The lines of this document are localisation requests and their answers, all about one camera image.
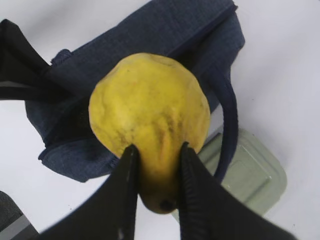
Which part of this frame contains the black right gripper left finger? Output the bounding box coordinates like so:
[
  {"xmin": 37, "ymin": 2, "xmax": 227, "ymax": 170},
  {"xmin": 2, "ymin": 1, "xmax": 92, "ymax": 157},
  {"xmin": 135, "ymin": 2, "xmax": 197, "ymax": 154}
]
[{"xmin": 38, "ymin": 144, "xmax": 139, "ymax": 240}]

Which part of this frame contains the navy blue lunch bag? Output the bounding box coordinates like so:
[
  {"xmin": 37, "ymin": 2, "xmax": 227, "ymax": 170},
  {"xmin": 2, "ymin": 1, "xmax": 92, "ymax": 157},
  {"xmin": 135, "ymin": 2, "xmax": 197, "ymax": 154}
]
[{"xmin": 25, "ymin": 0, "xmax": 245, "ymax": 183}]

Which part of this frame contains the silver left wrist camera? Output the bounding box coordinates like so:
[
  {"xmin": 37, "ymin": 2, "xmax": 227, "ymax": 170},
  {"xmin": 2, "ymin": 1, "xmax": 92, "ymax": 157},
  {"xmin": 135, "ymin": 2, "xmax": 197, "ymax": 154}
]
[{"xmin": 0, "ymin": 191, "xmax": 39, "ymax": 240}]

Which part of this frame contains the yellow pear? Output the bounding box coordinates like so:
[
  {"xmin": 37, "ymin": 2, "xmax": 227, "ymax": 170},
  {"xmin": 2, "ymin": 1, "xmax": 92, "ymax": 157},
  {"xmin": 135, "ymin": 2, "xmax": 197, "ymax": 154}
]
[{"xmin": 88, "ymin": 52, "xmax": 211, "ymax": 214}]

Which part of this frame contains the green lidded glass container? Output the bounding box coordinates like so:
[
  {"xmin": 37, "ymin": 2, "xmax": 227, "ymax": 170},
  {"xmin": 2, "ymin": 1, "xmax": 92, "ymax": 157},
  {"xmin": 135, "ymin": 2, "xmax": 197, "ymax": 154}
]
[{"xmin": 198, "ymin": 128, "xmax": 288, "ymax": 217}]

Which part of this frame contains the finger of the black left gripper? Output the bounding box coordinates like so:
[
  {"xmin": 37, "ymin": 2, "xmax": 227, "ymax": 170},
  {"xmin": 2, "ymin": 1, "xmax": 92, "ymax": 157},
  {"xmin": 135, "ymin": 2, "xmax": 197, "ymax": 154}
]
[{"xmin": 0, "ymin": 19, "xmax": 72, "ymax": 101}]

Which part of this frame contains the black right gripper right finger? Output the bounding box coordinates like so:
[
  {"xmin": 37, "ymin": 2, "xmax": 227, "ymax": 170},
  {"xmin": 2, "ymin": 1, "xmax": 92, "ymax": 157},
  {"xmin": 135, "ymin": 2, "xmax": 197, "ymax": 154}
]
[{"xmin": 178, "ymin": 142, "xmax": 296, "ymax": 240}]

